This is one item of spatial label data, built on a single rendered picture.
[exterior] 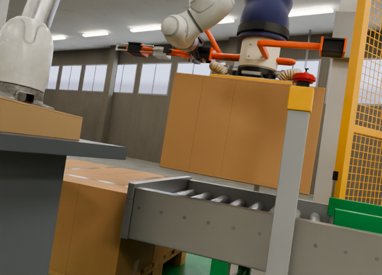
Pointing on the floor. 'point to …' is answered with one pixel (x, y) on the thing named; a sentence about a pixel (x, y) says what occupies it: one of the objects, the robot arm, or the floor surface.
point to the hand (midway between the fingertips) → (202, 54)
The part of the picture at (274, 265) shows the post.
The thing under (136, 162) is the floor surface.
